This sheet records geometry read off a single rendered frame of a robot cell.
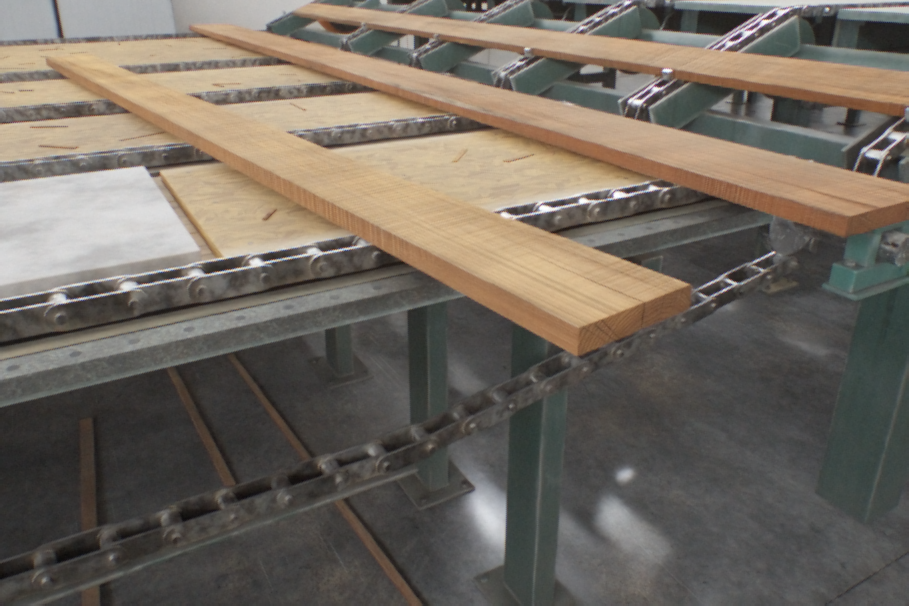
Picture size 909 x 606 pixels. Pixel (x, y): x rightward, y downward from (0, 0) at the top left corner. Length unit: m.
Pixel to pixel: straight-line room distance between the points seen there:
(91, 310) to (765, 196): 0.81
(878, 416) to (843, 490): 0.22
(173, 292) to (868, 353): 1.41
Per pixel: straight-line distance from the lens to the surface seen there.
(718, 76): 1.86
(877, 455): 1.84
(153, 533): 0.95
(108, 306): 0.80
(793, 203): 1.01
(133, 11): 6.25
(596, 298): 0.65
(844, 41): 2.51
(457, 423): 1.03
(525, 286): 0.67
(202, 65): 2.72
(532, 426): 1.28
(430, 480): 1.77
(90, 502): 1.94
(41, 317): 0.80
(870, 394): 1.80
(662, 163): 1.15
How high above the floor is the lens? 1.15
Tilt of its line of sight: 22 degrees down
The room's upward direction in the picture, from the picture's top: straight up
